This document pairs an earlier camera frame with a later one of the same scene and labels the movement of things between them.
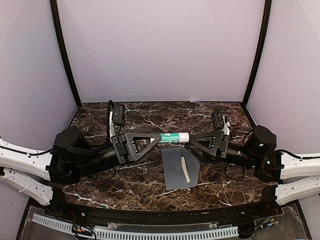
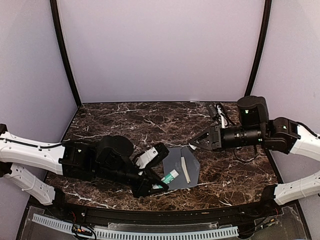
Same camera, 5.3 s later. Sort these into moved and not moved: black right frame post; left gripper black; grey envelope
Moved: left gripper black
Not moved: grey envelope; black right frame post
